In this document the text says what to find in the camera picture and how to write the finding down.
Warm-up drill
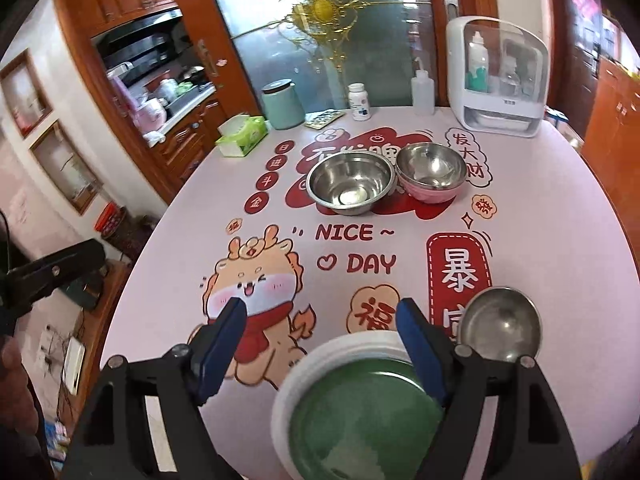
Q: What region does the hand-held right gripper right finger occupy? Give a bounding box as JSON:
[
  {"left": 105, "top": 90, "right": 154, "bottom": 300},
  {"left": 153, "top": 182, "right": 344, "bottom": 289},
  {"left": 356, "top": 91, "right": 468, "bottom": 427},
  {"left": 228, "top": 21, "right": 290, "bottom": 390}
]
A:
[{"left": 396, "top": 297, "right": 581, "bottom": 480}]

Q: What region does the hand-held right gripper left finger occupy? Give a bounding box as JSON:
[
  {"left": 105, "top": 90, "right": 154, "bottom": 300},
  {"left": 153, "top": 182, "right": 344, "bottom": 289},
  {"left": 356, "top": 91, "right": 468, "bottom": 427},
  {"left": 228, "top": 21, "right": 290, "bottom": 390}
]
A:
[{"left": 60, "top": 296, "right": 248, "bottom": 480}]

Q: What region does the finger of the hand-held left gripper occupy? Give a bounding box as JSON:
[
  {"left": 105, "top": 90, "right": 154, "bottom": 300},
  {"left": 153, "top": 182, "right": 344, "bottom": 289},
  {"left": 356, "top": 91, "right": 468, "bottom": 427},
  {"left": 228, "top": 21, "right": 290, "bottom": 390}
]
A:
[{"left": 7, "top": 238, "right": 107, "bottom": 320}]

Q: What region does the large dull steel bowl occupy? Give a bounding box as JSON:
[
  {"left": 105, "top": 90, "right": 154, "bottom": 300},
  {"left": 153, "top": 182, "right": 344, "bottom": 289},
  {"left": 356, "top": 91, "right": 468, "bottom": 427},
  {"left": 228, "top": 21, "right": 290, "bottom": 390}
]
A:
[{"left": 459, "top": 286, "right": 543, "bottom": 363}]

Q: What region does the white paper plate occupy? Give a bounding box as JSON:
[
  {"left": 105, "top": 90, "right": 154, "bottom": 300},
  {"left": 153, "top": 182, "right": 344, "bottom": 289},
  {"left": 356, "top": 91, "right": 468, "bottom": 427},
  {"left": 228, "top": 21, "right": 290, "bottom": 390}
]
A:
[{"left": 270, "top": 332, "right": 451, "bottom": 480}]

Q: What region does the green plate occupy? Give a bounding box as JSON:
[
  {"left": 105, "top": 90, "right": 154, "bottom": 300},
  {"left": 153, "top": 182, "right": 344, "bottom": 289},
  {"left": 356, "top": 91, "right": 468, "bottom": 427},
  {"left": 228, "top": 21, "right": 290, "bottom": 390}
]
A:
[{"left": 289, "top": 357, "right": 446, "bottom": 480}]

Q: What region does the pink steel-lined bowl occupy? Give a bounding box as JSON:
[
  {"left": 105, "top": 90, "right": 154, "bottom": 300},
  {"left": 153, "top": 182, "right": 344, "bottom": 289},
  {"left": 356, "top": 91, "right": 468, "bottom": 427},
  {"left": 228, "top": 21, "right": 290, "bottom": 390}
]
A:
[{"left": 395, "top": 142, "right": 469, "bottom": 204}]

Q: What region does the shiny steel bowl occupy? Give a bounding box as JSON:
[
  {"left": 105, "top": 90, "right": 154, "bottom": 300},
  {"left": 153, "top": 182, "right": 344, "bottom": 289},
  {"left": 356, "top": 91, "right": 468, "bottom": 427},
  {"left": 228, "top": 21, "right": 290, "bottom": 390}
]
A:
[{"left": 306, "top": 154, "right": 393, "bottom": 214}]

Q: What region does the person's left hand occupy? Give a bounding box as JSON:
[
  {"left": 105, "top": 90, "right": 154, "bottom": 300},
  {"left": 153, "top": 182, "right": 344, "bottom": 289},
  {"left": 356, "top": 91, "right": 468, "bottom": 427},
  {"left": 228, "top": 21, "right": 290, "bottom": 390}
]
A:
[{"left": 0, "top": 337, "right": 38, "bottom": 436}]

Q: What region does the red basket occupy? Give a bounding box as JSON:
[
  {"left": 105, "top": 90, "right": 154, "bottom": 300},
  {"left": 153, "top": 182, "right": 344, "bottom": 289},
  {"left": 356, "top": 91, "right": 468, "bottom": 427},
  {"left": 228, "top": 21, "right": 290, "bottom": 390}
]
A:
[{"left": 95, "top": 202, "right": 127, "bottom": 239}]

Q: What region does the white flat device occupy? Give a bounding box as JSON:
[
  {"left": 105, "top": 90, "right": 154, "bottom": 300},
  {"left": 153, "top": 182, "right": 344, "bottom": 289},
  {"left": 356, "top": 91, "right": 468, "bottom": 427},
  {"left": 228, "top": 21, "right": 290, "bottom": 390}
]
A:
[{"left": 62, "top": 337, "right": 87, "bottom": 396}]

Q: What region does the pink pot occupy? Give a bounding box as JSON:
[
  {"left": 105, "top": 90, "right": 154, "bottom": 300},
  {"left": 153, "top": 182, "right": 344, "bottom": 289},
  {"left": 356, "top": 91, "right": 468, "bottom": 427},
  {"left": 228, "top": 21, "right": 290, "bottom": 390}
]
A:
[{"left": 141, "top": 97, "right": 168, "bottom": 133}]

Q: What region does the green tissue box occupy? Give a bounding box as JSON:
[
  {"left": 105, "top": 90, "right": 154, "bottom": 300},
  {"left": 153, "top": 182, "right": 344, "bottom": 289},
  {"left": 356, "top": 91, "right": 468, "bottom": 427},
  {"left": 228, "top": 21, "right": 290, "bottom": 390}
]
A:
[{"left": 215, "top": 114, "right": 267, "bottom": 158}]

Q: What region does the white sterilizer cabinet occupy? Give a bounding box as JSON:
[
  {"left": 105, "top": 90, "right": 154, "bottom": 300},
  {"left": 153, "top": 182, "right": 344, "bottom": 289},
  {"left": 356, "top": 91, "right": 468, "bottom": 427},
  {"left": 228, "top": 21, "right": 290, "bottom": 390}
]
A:
[{"left": 445, "top": 16, "right": 550, "bottom": 139}]

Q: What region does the pill blister pack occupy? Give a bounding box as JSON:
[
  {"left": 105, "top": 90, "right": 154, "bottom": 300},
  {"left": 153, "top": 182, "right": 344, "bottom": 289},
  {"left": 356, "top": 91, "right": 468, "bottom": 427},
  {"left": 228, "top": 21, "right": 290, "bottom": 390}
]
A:
[{"left": 303, "top": 109, "right": 346, "bottom": 130}]

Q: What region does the teal canister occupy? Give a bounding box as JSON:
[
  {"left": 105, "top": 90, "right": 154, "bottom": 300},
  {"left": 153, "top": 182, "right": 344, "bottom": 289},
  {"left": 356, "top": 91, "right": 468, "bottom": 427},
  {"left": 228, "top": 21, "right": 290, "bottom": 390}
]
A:
[{"left": 261, "top": 79, "right": 306, "bottom": 130}]

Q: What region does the white pill bottle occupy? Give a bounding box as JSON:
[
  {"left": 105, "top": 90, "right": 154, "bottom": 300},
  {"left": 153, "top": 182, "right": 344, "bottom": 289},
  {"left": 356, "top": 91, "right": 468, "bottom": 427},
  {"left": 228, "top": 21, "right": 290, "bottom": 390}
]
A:
[{"left": 348, "top": 83, "right": 372, "bottom": 122}]

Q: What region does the clear squeeze bottle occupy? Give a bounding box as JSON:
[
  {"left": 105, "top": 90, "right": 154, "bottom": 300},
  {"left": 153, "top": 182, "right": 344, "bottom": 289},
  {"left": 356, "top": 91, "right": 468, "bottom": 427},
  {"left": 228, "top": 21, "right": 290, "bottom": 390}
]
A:
[{"left": 411, "top": 57, "right": 437, "bottom": 115}]

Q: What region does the teal liquid bottle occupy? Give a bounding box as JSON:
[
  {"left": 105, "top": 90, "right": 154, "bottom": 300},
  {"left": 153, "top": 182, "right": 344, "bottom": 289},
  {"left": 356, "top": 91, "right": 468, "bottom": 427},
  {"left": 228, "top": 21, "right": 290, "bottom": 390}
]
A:
[{"left": 467, "top": 32, "right": 490, "bottom": 93}]

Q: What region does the wooden drawer cabinet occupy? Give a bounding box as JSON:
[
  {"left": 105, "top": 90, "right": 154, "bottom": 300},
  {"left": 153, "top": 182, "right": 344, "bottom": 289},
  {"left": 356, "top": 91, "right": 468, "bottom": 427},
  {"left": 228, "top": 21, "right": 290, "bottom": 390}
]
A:
[{"left": 582, "top": 55, "right": 640, "bottom": 206}]

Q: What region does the wooden kitchen cabinet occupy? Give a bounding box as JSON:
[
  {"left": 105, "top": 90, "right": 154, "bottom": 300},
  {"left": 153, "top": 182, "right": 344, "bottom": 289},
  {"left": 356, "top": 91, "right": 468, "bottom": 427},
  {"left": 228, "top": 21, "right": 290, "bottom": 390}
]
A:
[{"left": 52, "top": 0, "right": 261, "bottom": 201}]

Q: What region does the dark wooden door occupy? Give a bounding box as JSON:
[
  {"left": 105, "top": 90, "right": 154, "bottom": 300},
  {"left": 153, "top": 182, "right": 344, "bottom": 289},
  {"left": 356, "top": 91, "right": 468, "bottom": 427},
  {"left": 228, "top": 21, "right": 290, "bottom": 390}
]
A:
[{"left": 560, "top": 0, "right": 608, "bottom": 136}]

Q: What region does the black cable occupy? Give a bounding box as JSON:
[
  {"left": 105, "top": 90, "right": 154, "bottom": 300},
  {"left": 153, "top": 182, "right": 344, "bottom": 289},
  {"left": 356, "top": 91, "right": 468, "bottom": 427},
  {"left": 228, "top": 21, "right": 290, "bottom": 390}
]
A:
[{"left": 0, "top": 207, "right": 16, "bottom": 271}]

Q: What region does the wooden wall frame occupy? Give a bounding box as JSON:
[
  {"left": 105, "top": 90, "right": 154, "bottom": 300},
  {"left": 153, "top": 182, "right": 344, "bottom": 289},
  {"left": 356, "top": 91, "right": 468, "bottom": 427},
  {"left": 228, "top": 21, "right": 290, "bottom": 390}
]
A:
[
  {"left": 0, "top": 50, "right": 53, "bottom": 138},
  {"left": 30, "top": 120, "right": 103, "bottom": 216}
]

